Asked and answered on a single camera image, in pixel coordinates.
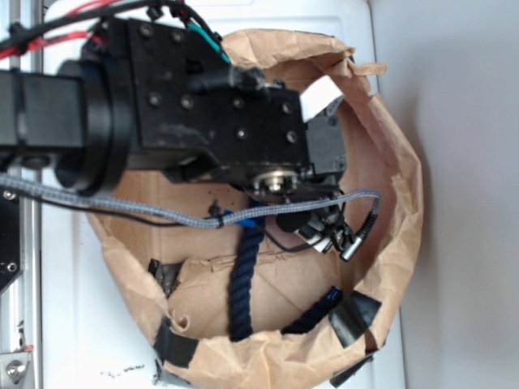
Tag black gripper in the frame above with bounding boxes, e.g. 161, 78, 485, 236
163, 68, 348, 247

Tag dark blue rope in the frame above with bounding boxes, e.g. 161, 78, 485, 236
228, 198, 344, 343

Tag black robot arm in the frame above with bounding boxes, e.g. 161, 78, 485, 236
1, 18, 346, 203

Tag white paper label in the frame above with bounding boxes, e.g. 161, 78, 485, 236
299, 75, 344, 122

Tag brown paper bag bin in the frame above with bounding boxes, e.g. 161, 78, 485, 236
89, 29, 423, 388

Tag black tape patch inside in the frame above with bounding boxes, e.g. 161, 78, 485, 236
148, 259, 182, 298

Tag black tape patch right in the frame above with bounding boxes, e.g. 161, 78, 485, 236
328, 291, 382, 348

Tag black tape patch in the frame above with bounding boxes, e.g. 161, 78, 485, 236
328, 291, 382, 348
152, 316, 199, 368

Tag black tape patch bottom left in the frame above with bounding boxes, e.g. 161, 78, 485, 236
152, 316, 199, 368

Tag white plastic tray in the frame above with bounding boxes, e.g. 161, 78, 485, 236
40, 0, 407, 389

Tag black mounting plate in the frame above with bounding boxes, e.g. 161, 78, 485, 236
0, 190, 25, 295

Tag grey braided cable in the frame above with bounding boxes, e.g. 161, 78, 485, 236
0, 173, 383, 244

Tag silver cable plug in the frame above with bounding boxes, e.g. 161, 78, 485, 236
340, 229, 370, 262

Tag red and black wires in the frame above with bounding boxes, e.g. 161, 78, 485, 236
0, 0, 232, 66

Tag aluminium frame rail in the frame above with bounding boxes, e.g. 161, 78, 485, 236
1, 1, 45, 388

